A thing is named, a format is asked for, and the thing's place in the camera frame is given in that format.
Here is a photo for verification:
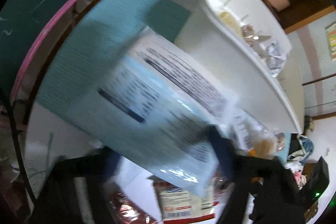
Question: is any yellow puffs snack tray pack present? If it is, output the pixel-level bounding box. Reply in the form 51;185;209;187
231;110;287;159

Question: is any large clear blue-white snack bag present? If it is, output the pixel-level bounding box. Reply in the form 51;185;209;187
66;31;236;196

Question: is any white red-edged snack bag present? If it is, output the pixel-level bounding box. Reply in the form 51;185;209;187
153;178;216;224

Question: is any white silver packet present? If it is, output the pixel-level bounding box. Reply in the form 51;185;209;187
259;36;287;77

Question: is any dark dried fruit packet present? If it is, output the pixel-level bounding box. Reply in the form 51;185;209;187
241;24;259;47

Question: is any yellow crackers clear packet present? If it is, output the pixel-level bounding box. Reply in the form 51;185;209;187
219;11;243;37

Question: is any dark red sachet packet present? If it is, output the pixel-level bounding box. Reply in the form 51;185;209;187
108;190;158;224

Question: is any white plastic storage bin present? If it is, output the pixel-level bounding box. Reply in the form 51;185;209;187
175;0;304;134

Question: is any teal table runner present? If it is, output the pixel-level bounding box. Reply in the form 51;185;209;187
37;0;191;118

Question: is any colourful wall poster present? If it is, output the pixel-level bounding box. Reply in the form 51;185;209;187
325;22;336;61

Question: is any green chalkboard pink frame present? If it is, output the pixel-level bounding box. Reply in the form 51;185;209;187
1;0;77;106

